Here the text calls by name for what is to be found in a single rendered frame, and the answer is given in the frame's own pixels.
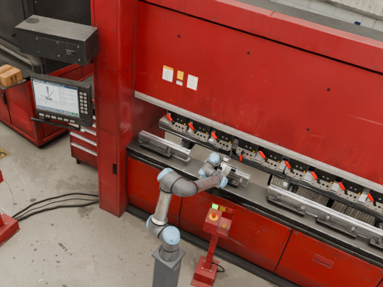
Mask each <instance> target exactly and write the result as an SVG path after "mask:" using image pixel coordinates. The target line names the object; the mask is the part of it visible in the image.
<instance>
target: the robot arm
mask: <svg viewBox="0 0 383 287"><path fill-rule="evenodd" d="M222 162H223V158H221V156H219V155H218V154H217V153H211V154H210V155H209V159H208V160H207V161H206V162H205V164H204V165H203V166H202V167H201V168H200V170H199V172H198V173H199V175H201V176H202V177H204V179H200V180H197V181H187V180H185V179H184V178H183V177H182V176H180V175H179V174H177V173H176V172H175V171H174V170H172V169H171V168H166V169H164V170H163V171H162V172H160V173H159V175H158V177H157V180H158V182H160V185H159V189H160V194H159V197H158V202H157V206H156V210H155V213H154V214H153V215H151V216H150V217H149V219H148V220H147V222H146V227H147V229H148V230H149V231H150V232H151V233H152V234H154V235H155V236H156V237H157V238H158V239H159V240H160V241H161V242H162V245H161V246H160V248H159V250H158V254H159V257H160V258H161V259H162V260H164V261H166V262H174V261H176V260H177V259H178V258H179V256H180V249H179V247H178V245H179V241H180V232H179V230H178V229H177V228H176V227H174V226H169V225H168V224H167V222H168V218H167V214H168V210H169V206H170V202H171V199H172V196H173V194H175V195H177V196H183V197H188V196H193V195H196V194H197V193H198V192H200V191H203V190H206V189H209V188H212V187H215V186H217V185H219V186H220V187H225V186H226V184H227V182H228V179H227V178H226V177H225V176H223V175H222V174H220V173H219V172H217V169H219V170H222V169H223V168H222V166H223V163H222ZM221 163H222V164H221Z"/></svg>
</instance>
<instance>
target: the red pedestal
mask: <svg viewBox="0 0 383 287"><path fill-rule="evenodd" d="M1 182H3V176H2V172H1V170H0V183H1ZM19 230H20V228H19V225H18V221H17V220H15V219H13V218H12V217H10V216H8V215H6V214H4V213H3V214H1V213H0V247H1V246H3V245H4V243H5V242H7V241H8V240H9V239H10V238H11V237H13V236H14V235H15V234H16V233H17V232H18V231H19Z"/></svg>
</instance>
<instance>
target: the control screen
mask: <svg viewBox="0 0 383 287"><path fill-rule="evenodd" d="M32 81H33V86H34V93H35V100H36V107H37V108H40V109H45V110H50V111H53V112H59V113H64V114H69V115H72V116H77V117H78V116H79V110H78V94H77V88H74V87H69V86H65V85H60V84H55V83H49V82H46V81H41V80H36V79H32ZM44 102H48V105H47V104H44Z"/></svg>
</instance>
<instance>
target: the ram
mask: <svg viewBox="0 0 383 287"><path fill-rule="evenodd" d="M164 65H165V66H167V67H170V68H173V78H172V82H171V81H167V80H165V79H163V78H162V76H163V68H164ZM178 71H181V72H183V73H184V76H183V80H180V79H178V78H177V73H178ZM188 74H190V75H193V76H195V77H198V84H197V90H196V91H195V90H193V89H190V88H187V87H186V86H187V81H188ZM177 80H179V81H182V86H181V85H179V84H176V83H177ZM135 91H138V92H140V93H143V94H145V95H148V96H150V97H153V98H155V99H158V100H161V101H163V102H166V103H168V104H171V105H174V106H177V107H179V108H182V109H184V110H187V111H190V112H192V113H195V114H197V115H200V116H202V117H205V118H208V119H210V120H213V121H215V122H218V123H220V124H223V125H226V126H229V127H231V128H234V129H236V130H239V131H242V132H244V133H247V134H249V135H252V136H254V137H257V138H260V139H262V140H265V141H267V142H270V143H272V144H275V145H278V146H281V147H283V148H286V149H288V150H291V151H294V152H296V153H299V154H301V155H304V156H306V157H309V158H312V159H315V160H317V161H319V162H322V163H325V164H327V165H330V166H333V167H335V168H338V169H340V170H343V171H346V172H348V173H351V174H353V175H356V176H358V177H361V178H364V179H367V180H369V181H371V182H374V183H377V184H379V185H382V186H383V73H381V72H377V71H374V70H371V69H368V68H364V67H361V66H358V65H355V64H351V63H348V62H345V61H342V60H338V59H335V58H331V57H329V56H325V55H322V54H318V53H315V52H312V51H309V50H305V49H302V48H299V47H295V46H292V45H289V44H285V43H282V42H279V41H276V40H272V39H269V38H266V37H263V36H259V35H256V34H252V33H250V32H246V31H243V30H239V29H237V28H233V27H230V26H226V25H224V24H220V23H217V22H213V21H210V20H207V19H203V18H200V17H197V16H193V15H190V14H187V13H183V12H180V11H177V10H173V9H170V8H167V7H164V6H160V5H157V4H155V3H151V2H147V1H144V0H139V1H138V5H137V40H136V74H135ZM135 97H137V98H139V99H142V100H144V101H147V102H149V103H152V104H154V105H157V106H160V107H162V108H165V109H167V110H170V111H172V112H175V113H178V114H180V115H183V116H185V117H188V118H191V119H193V120H196V121H198V122H201V123H203V124H206V125H208V126H211V127H214V128H216V129H219V130H221V131H224V132H226V133H229V134H232V135H234V136H237V137H239V138H242V139H244V140H247V141H250V142H252V143H254V144H257V145H260V146H263V147H265V148H267V149H270V150H273V151H275V152H277V153H280V154H283V155H286V156H288V157H290V158H293V159H296V160H298V161H300V162H303V163H306V164H308V165H311V166H313V167H317V168H318V169H321V170H324V171H326V172H329V173H331V174H334V175H337V176H339V177H342V178H344V179H347V180H349V181H352V182H354V183H357V184H360V185H362V186H365V187H367V188H370V189H372V190H375V191H378V192H380V193H383V190H382V189H380V188H376V187H374V186H371V185H369V184H366V183H364V182H361V181H358V180H356V179H353V178H351V177H348V176H346V175H343V174H340V173H338V172H335V171H333V170H330V169H328V168H325V167H322V166H320V165H317V164H315V163H312V162H310V161H307V160H305V159H302V158H299V157H296V156H294V155H292V154H289V153H286V152H284V151H281V150H279V149H276V148H274V147H271V146H268V145H265V144H263V143H261V142H258V141H255V140H252V139H250V138H247V137H245V136H242V135H240V134H237V133H234V132H232V131H229V130H227V129H224V128H222V127H219V126H216V125H214V124H211V123H209V122H206V121H204V120H201V119H199V118H196V117H193V116H191V115H188V114H186V113H183V112H180V111H178V110H175V109H173V108H170V107H168V106H165V105H162V104H160V103H157V102H155V101H152V100H149V99H146V98H144V97H142V96H139V95H136V94H135Z"/></svg>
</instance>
